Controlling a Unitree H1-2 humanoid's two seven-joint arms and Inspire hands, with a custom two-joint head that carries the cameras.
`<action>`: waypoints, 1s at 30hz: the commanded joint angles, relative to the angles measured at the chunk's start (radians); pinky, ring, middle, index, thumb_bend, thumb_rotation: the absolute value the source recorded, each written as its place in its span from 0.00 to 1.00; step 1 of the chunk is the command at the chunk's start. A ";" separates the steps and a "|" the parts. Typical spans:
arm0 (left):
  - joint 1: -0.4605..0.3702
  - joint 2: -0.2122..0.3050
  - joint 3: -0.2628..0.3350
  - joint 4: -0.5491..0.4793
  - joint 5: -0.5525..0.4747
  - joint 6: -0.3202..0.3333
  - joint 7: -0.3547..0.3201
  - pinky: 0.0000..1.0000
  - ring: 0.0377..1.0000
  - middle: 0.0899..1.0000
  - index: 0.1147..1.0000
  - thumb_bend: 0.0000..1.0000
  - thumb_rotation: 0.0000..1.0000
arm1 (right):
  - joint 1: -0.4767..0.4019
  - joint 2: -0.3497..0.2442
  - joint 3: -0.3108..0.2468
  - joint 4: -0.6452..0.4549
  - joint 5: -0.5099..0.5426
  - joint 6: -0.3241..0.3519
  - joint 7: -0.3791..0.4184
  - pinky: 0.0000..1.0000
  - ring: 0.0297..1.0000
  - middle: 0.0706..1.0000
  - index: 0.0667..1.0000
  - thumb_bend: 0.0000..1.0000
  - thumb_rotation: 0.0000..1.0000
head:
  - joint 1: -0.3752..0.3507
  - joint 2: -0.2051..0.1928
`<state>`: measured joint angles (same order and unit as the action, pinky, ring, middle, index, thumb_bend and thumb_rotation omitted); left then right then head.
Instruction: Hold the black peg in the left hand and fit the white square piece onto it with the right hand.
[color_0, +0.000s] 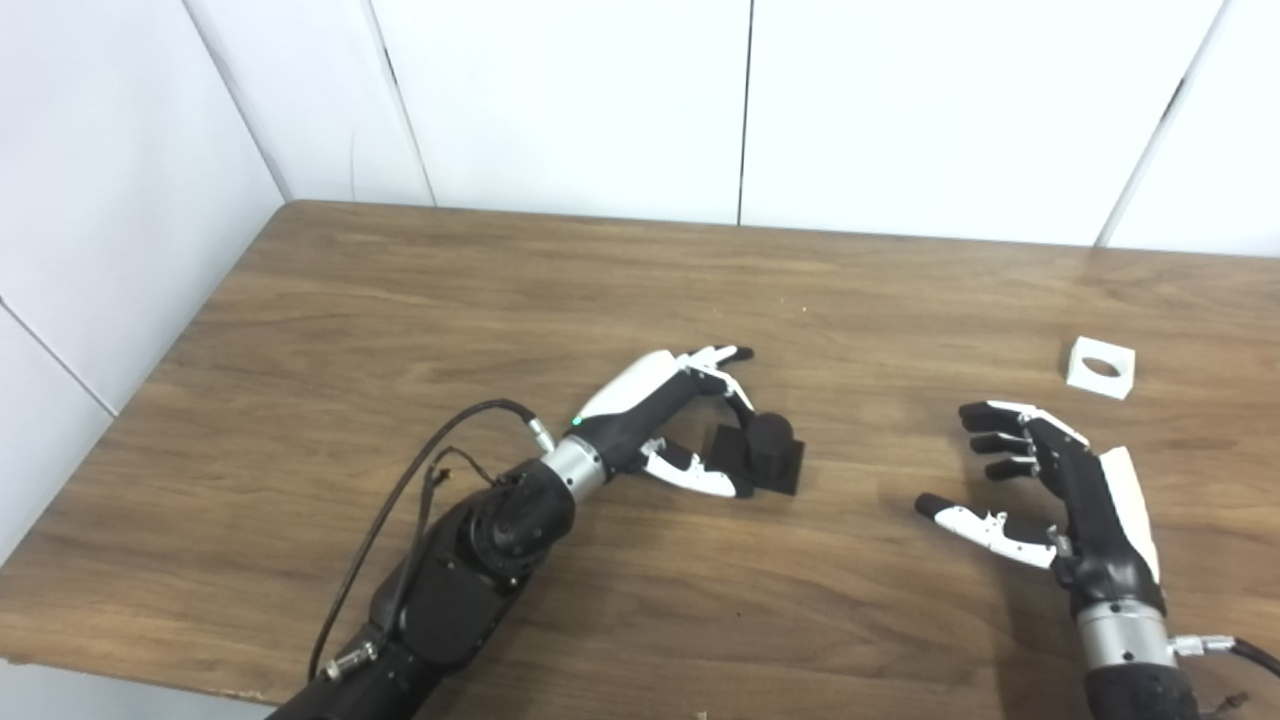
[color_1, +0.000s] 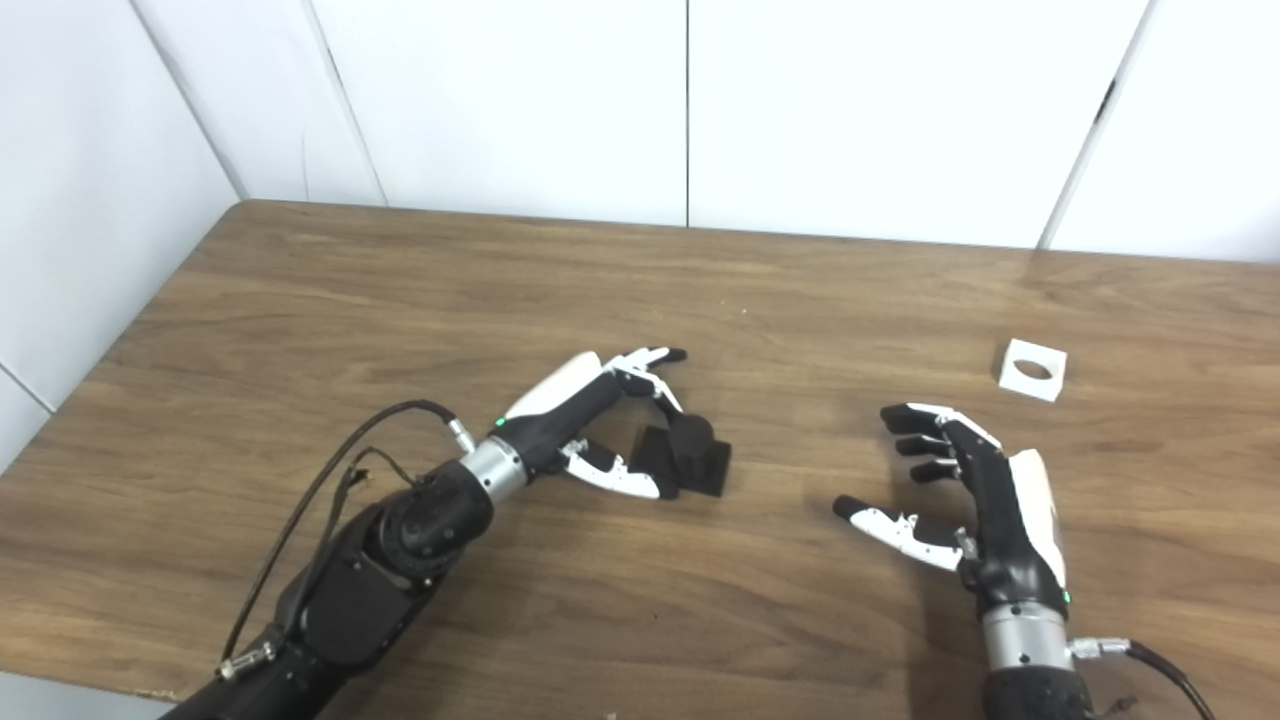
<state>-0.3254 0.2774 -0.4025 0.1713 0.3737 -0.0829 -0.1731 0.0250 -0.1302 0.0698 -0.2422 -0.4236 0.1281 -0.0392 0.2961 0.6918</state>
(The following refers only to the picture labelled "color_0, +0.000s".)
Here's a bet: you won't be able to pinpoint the white and black left hand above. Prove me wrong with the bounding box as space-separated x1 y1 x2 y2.
570 345 756 500

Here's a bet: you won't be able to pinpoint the white and black right hand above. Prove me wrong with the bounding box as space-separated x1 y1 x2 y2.
913 400 1168 613

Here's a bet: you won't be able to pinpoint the white square piece with hole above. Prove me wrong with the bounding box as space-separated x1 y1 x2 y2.
1065 336 1137 401

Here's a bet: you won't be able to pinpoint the black peg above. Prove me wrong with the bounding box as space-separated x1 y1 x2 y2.
703 412 807 497

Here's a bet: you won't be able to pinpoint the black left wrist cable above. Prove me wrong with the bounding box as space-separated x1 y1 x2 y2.
306 399 558 686

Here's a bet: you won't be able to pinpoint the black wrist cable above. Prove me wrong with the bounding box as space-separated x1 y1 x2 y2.
306 399 558 686
1170 633 1280 676

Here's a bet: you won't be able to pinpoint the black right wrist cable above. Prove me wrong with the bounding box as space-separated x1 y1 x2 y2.
1170 633 1280 676

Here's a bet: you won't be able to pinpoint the thin left wrist wires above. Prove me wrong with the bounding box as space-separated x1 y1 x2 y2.
420 445 501 501

